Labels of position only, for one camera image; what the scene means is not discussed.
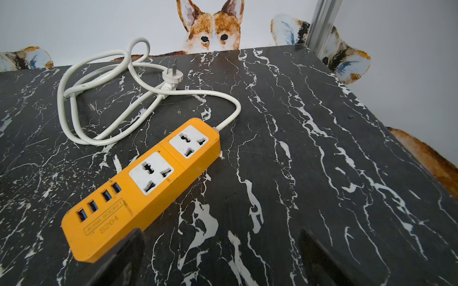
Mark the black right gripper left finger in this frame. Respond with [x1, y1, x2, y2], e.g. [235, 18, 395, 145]
[85, 228, 146, 286]

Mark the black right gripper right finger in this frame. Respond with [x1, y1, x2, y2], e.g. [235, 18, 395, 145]
[299, 229, 356, 286]

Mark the orange power strip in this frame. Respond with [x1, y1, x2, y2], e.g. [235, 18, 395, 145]
[62, 118, 221, 263]

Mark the white power strip cable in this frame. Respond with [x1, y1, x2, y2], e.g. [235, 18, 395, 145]
[57, 37, 242, 146]

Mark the aluminium frame post right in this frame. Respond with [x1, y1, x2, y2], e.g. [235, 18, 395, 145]
[305, 0, 343, 57]

